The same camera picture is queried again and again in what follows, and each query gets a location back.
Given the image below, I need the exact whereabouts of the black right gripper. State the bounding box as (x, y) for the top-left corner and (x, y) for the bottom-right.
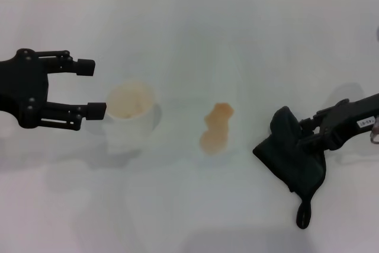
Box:
(296, 92), (379, 152)

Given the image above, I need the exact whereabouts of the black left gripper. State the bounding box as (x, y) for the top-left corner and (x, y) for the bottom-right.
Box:
(0, 48), (107, 132)

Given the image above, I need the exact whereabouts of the dark blue rag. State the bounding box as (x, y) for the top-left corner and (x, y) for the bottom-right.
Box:
(252, 106), (327, 230)

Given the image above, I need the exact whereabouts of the white paper cup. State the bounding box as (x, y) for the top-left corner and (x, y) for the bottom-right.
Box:
(105, 79), (163, 148)

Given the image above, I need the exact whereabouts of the brown water stain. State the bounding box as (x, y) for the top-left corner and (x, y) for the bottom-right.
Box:
(199, 102), (236, 156)

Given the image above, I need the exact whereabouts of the right gripper cable with plug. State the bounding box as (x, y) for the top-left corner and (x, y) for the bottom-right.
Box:
(368, 116), (379, 146)

